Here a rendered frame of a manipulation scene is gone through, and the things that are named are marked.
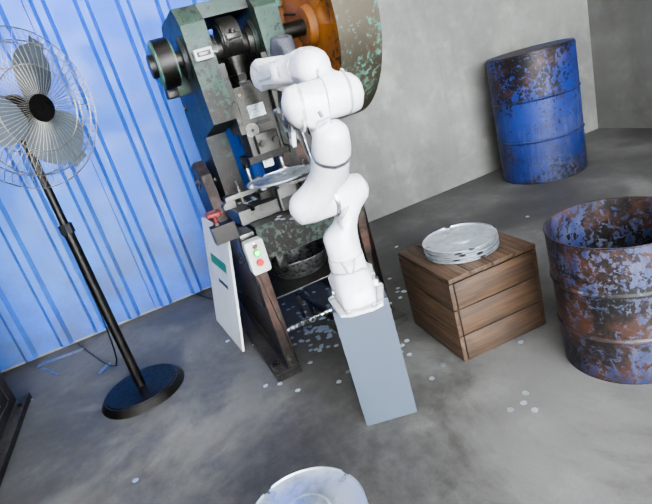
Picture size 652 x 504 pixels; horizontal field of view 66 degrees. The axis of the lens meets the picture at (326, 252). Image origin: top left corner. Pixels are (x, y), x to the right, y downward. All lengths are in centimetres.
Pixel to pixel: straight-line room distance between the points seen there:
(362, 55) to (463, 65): 223
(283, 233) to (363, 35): 81
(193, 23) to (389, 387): 149
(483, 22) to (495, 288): 276
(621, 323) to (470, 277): 49
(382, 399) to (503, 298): 60
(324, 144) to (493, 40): 319
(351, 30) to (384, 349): 114
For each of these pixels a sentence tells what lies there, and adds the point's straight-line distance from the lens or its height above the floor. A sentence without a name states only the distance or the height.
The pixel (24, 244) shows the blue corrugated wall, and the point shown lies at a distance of 339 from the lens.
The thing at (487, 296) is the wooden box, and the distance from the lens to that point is 196.
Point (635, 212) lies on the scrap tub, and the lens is 201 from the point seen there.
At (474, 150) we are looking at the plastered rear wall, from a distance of 428.
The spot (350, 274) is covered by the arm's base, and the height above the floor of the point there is 55.
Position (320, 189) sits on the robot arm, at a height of 84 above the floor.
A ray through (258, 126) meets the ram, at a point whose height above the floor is 100.
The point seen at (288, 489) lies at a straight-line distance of 139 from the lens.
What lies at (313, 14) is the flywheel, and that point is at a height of 136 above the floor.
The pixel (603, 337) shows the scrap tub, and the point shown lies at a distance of 178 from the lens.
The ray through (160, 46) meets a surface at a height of 139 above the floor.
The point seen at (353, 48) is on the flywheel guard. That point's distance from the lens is 201.
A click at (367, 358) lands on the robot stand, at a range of 168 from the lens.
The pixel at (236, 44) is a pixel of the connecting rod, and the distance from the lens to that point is 218.
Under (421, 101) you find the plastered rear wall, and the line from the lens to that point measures 397.
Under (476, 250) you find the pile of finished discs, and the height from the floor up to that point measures 39.
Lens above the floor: 115
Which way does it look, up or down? 20 degrees down
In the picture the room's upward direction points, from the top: 16 degrees counter-clockwise
